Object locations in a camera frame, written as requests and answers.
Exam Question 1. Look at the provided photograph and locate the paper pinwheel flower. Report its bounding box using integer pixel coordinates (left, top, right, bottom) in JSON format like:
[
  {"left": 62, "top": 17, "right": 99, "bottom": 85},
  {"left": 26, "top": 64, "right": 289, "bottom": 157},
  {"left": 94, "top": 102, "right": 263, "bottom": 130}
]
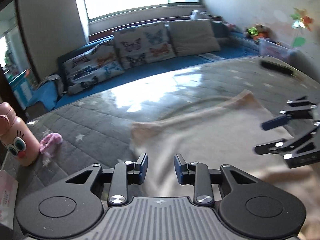
[{"left": 290, "top": 8, "right": 313, "bottom": 48}]

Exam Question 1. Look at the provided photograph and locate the butterfly cushion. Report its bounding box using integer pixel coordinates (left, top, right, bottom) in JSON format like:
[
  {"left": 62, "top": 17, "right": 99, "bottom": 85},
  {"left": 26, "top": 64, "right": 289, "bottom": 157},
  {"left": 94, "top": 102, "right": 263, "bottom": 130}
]
[
  {"left": 113, "top": 21, "right": 175, "bottom": 69},
  {"left": 63, "top": 40, "right": 125, "bottom": 95}
]

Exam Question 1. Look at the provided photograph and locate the plain grey cushion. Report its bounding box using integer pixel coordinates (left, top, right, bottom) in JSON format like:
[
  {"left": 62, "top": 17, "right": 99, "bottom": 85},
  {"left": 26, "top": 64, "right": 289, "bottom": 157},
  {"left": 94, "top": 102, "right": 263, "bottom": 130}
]
[{"left": 167, "top": 20, "right": 221, "bottom": 57}]

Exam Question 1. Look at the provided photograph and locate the pink cartoon water bottle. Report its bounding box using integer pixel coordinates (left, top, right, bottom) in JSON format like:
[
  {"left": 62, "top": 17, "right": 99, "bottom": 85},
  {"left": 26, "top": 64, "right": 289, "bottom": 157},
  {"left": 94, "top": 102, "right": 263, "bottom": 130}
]
[{"left": 0, "top": 102, "right": 40, "bottom": 167}]

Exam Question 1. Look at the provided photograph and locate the blue cabinet in doorway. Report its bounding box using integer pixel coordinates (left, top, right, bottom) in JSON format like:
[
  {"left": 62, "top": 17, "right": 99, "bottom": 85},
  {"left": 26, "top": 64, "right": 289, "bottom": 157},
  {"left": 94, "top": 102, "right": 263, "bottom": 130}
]
[{"left": 9, "top": 68, "right": 37, "bottom": 110}]

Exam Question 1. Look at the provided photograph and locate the right butterfly cushion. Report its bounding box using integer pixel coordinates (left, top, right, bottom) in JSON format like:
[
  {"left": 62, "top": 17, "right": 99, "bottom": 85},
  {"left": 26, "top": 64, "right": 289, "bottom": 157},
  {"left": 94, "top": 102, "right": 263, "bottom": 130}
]
[{"left": 113, "top": 21, "right": 175, "bottom": 69}]

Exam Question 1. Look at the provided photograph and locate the white plush toy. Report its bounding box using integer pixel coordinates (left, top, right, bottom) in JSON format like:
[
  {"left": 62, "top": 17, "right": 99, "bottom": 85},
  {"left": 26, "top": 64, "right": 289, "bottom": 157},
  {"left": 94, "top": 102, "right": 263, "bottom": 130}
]
[{"left": 189, "top": 10, "right": 210, "bottom": 20}]

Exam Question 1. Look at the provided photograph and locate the blue sofa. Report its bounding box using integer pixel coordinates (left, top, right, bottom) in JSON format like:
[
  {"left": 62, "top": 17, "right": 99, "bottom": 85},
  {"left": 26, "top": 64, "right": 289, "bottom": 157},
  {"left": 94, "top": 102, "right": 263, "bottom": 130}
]
[{"left": 26, "top": 22, "right": 259, "bottom": 115}]

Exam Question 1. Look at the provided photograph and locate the pink hair scrunchie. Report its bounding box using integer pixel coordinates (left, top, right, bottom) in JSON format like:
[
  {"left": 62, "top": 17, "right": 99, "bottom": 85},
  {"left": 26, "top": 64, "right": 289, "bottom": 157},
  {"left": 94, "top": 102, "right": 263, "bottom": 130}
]
[{"left": 40, "top": 133, "right": 63, "bottom": 155}]

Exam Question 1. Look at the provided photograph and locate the left butterfly cushion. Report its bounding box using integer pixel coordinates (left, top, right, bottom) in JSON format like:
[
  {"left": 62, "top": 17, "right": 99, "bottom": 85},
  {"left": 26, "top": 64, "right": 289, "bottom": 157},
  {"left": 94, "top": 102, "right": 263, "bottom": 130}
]
[{"left": 63, "top": 40, "right": 125, "bottom": 95}]

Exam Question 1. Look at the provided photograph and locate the white pink tissue box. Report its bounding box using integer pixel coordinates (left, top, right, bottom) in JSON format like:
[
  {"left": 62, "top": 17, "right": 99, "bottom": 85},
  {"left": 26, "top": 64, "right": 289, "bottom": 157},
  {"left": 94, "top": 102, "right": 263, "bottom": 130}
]
[{"left": 0, "top": 170, "right": 18, "bottom": 229}]

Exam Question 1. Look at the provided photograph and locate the cream sweatshirt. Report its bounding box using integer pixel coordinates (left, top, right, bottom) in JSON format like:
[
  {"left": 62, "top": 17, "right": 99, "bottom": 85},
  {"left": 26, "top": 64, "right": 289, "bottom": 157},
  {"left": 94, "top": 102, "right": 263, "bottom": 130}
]
[{"left": 131, "top": 90, "right": 319, "bottom": 239}]

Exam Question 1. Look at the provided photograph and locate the black remote control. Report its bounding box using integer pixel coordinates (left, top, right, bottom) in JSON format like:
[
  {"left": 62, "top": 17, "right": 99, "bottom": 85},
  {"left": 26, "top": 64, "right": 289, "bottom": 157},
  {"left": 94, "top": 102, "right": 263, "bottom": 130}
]
[{"left": 260, "top": 60, "right": 294, "bottom": 76}]

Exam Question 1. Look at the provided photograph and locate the clear plastic storage box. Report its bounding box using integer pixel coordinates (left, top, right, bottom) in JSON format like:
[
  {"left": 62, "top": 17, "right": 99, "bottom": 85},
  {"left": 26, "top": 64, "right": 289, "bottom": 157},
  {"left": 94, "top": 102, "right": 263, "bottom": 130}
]
[{"left": 259, "top": 38, "right": 297, "bottom": 62}]

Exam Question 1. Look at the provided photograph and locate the colourful plush toy pile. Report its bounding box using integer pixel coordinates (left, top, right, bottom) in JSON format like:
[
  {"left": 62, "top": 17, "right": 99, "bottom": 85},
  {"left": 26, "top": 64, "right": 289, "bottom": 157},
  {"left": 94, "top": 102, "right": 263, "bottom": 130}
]
[{"left": 243, "top": 24, "right": 270, "bottom": 41}]

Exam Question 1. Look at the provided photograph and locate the grey blanket on sofa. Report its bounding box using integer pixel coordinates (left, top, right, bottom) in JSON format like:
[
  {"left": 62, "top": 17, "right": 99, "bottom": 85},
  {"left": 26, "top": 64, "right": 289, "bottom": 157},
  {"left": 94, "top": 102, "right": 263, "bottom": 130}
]
[{"left": 37, "top": 74, "right": 64, "bottom": 97}]

